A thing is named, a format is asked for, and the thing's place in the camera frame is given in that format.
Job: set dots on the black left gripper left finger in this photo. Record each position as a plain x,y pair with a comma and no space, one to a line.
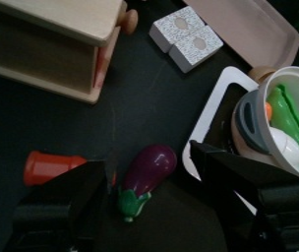
65,203

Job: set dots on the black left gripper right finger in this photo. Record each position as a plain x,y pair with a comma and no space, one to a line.
253,203

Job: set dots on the white toy egg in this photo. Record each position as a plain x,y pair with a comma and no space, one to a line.
285,146

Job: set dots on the orange plastic cup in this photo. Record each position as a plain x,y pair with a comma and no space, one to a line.
47,167

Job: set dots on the purple toy eggplant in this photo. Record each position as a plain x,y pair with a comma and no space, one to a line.
150,167

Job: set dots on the green toy pea pod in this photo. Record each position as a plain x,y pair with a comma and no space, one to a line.
288,118

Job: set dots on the orange toy carrot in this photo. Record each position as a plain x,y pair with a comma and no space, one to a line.
269,111

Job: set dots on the white toy stove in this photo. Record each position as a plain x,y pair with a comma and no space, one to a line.
213,105

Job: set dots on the wooden toy box red front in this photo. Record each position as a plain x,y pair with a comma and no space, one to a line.
47,49

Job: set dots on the white speckled knife block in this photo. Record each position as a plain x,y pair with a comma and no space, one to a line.
188,39

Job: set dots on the pink plastic tray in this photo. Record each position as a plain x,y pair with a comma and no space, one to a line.
253,29

